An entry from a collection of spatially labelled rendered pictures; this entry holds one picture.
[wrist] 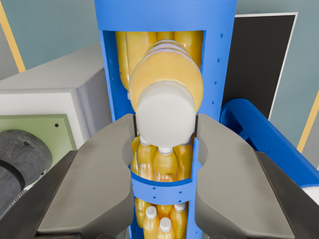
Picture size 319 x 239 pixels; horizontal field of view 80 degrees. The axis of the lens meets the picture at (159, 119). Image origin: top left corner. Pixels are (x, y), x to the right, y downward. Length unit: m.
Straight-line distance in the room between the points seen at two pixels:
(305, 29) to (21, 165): 1.83
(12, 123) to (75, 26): 1.22
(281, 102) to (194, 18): 1.69
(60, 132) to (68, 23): 1.28
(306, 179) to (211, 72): 0.70
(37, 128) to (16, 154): 0.07
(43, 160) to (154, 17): 0.43
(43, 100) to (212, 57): 0.39
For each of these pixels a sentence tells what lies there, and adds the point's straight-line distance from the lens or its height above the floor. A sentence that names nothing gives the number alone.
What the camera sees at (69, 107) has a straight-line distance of 0.51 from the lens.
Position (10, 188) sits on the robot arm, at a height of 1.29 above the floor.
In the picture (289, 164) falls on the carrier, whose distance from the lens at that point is 1.02.
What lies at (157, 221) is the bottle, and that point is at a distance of 0.80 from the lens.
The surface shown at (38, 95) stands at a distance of 0.53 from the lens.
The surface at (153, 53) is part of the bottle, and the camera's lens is 0.17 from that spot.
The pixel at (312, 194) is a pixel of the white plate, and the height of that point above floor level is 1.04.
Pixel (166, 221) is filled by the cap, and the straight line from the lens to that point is 0.75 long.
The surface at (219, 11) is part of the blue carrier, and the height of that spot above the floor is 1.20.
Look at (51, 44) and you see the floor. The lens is 1.81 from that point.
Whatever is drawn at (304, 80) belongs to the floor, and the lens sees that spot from 1.98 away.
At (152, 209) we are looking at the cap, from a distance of 0.78.
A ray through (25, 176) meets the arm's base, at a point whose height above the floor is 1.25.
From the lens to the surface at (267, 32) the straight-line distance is 1.57.
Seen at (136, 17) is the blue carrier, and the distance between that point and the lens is 0.34.
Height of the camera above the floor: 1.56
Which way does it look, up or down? 62 degrees down
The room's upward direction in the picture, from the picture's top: 176 degrees counter-clockwise
